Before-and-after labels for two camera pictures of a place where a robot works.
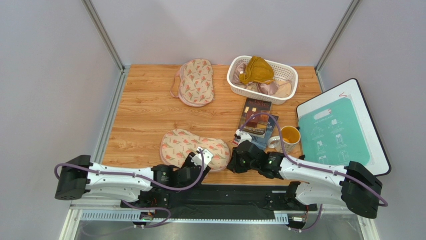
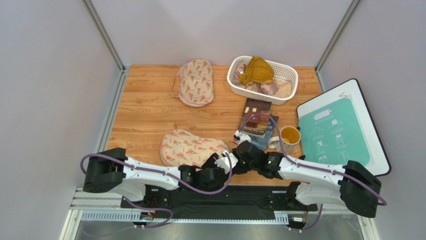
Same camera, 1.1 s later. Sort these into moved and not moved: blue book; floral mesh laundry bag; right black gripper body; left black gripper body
Moved: left black gripper body
Not moved: right black gripper body; floral mesh laundry bag; blue book
